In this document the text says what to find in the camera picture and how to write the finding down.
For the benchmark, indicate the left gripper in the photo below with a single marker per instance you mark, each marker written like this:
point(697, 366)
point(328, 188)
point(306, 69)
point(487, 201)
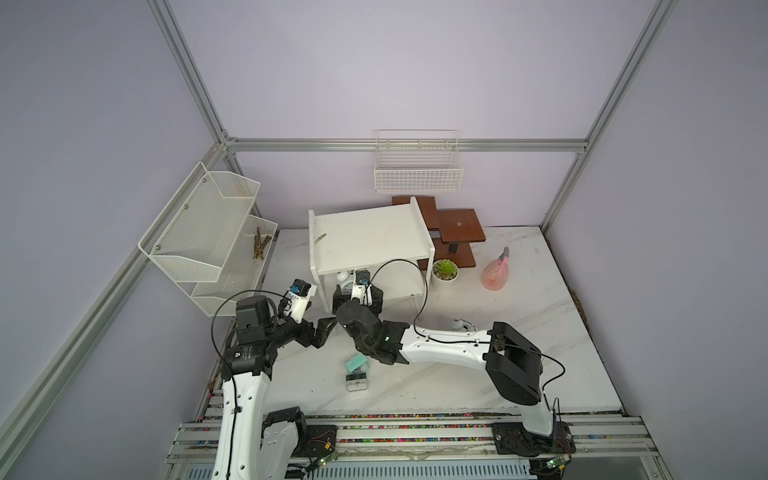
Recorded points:
point(320, 334)

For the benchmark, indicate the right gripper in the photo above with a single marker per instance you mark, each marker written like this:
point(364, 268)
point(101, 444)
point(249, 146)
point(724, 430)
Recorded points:
point(339, 298)

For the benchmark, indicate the mint green square alarm clock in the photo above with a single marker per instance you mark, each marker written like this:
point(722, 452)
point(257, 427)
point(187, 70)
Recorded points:
point(357, 364)

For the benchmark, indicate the transparent square alarm clock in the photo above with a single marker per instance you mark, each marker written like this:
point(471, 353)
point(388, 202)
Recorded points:
point(356, 381)

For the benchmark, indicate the white twin-bell alarm clock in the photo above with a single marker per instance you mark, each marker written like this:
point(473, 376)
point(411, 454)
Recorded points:
point(345, 282)

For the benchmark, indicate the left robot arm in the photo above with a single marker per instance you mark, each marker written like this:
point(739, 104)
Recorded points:
point(254, 444)

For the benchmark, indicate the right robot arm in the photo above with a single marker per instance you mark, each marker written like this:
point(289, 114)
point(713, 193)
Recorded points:
point(518, 370)

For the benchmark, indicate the white two-tier shelf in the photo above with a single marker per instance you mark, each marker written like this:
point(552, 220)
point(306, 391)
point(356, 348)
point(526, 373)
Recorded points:
point(388, 241)

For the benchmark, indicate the small potted green succulent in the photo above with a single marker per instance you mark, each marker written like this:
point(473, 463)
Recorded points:
point(444, 274)

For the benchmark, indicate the brown wooden stepped stand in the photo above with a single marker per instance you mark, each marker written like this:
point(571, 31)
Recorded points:
point(452, 231)

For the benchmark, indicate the brown twigs in rack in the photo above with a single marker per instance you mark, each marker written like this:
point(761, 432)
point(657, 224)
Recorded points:
point(261, 242)

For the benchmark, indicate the pink spray bottle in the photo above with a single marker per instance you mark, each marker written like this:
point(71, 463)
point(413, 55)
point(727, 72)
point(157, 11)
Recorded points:
point(496, 273)

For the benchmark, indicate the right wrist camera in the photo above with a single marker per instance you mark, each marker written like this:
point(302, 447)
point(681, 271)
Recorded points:
point(362, 285)

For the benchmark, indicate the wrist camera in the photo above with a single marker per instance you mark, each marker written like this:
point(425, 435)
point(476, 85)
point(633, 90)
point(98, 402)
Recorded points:
point(362, 285)
point(297, 300)

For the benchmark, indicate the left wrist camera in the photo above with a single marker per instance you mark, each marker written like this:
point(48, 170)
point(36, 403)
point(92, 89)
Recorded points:
point(297, 300)

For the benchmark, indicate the white wire wall basket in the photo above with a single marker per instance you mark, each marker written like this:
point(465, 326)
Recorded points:
point(417, 161)

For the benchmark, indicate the white mesh wall rack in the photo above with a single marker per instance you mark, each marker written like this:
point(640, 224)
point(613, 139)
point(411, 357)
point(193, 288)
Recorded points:
point(203, 240)

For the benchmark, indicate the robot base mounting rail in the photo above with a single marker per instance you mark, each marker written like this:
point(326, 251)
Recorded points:
point(410, 427)

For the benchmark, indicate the aluminium frame rails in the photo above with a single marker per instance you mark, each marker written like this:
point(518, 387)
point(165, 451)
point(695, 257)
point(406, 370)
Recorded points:
point(26, 421)

